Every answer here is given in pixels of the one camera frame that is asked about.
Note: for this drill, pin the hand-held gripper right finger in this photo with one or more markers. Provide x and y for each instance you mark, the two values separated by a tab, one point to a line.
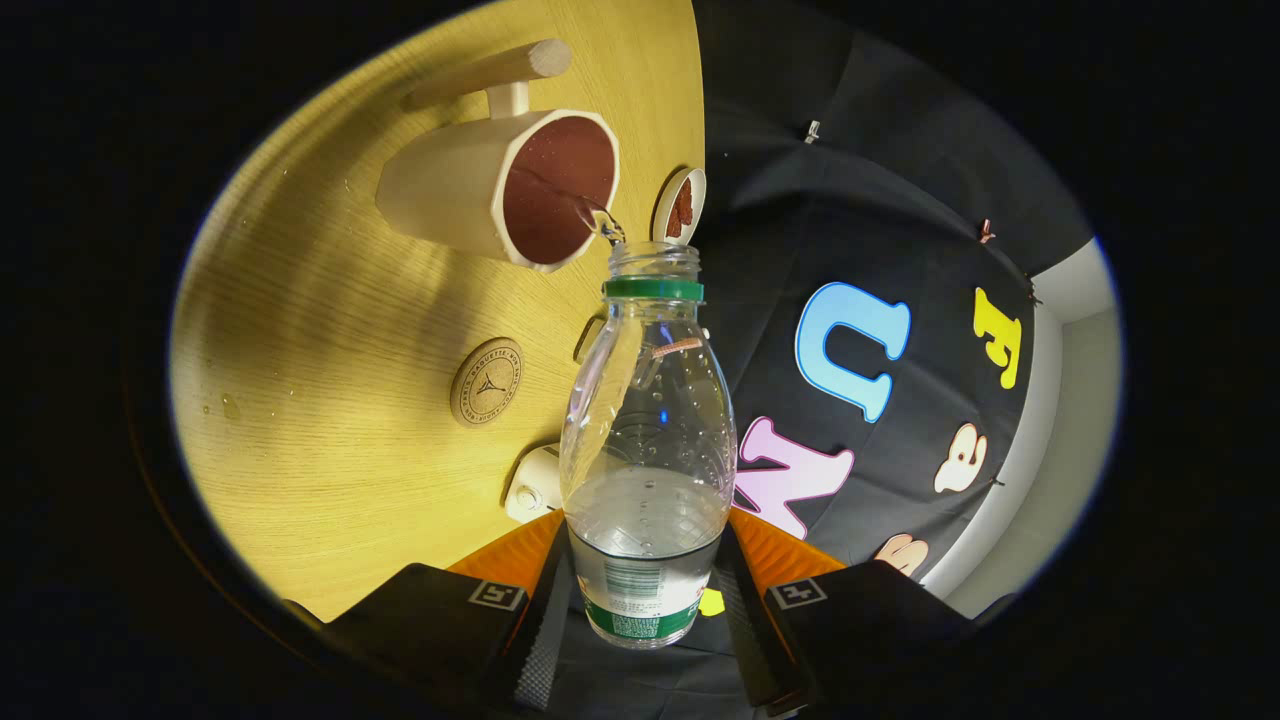
750	630

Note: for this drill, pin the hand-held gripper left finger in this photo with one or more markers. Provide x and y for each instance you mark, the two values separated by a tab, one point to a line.
545	640

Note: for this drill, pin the round cork coaster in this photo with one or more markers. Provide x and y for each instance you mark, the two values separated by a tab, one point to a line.
486	383

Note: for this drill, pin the white toaster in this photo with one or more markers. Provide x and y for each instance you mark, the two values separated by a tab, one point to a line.
535	480

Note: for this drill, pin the red sausage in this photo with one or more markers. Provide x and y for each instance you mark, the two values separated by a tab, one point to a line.
678	225
686	198

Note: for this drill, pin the wooden table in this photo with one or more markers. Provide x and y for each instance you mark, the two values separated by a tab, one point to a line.
300	300

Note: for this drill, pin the black backdrop cloth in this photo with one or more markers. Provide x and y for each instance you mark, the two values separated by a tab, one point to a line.
800	200

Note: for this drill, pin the small white plate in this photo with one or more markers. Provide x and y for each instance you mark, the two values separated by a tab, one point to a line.
697	195

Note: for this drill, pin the pink clip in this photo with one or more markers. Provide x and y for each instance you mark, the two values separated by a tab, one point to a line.
986	231

